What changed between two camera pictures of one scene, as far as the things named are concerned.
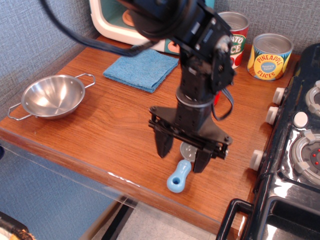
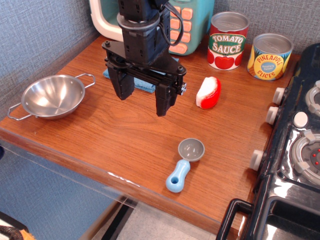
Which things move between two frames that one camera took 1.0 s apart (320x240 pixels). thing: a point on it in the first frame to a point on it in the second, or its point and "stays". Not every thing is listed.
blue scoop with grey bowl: [176, 181] stays
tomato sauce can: [238, 24] stays
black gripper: [192, 122] to [145, 51]
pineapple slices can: [269, 56] stays
